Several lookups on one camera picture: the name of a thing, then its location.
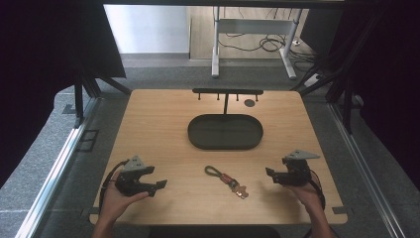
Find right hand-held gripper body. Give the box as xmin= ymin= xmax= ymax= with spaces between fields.
xmin=273 ymin=150 xmax=321 ymax=187

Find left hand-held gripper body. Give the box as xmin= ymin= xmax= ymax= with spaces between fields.
xmin=114 ymin=155 xmax=157 ymax=198

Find green cord keychain with keys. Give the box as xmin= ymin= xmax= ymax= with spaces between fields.
xmin=204 ymin=165 xmax=250 ymax=200

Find person's right hand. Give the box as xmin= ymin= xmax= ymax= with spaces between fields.
xmin=284 ymin=179 xmax=324 ymax=216

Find person's left hand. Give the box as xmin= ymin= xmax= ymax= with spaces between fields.
xmin=98 ymin=171 xmax=151 ymax=224

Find black key rack with tray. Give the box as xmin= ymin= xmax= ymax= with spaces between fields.
xmin=186 ymin=87 xmax=264 ymax=151

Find white power strip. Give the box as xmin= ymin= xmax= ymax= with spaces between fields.
xmin=303 ymin=73 xmax=322 ymax=89

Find black metal stand legs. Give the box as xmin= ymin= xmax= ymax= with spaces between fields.
xmin=289 ymin=13 xmax=365 ymax=135
xmin=73 ymin=69 xmax=133 ymax=129

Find black curtain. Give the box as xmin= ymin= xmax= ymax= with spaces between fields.
xmin=0 ymin=0 xmax=127 ymax=189
xmin=325 ymin=0 xmax=420 ymax=182

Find dark panel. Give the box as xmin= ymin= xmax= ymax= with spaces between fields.
xmin=299 ymin=7 xmax=346 ymax=57

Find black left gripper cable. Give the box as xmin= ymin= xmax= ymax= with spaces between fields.
xmin=98 ymin=159 xmax=131 ymax=213

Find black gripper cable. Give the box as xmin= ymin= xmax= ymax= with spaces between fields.
xmin=308 ymin=168 xmax=327 ymax=211
xmin=98 ymin=159 xmax=131 ymax=213

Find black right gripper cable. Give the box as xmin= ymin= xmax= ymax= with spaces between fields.
xmin=308 ymin=168 xmax=327 ymax=211

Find aluminium frame rail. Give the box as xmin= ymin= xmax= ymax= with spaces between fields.
xmin=14 ymin=97 xmax=101 ymax=238
xmin=328 ymin=102 xmax=398 ymax=238

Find black floor cables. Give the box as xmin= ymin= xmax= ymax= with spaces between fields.
xmin=217 ymin=8 xmax=316 ymax=72

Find white metal desk frame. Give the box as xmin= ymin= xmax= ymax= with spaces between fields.
xmin=211 ymin=6 xmax=303 ymax=80

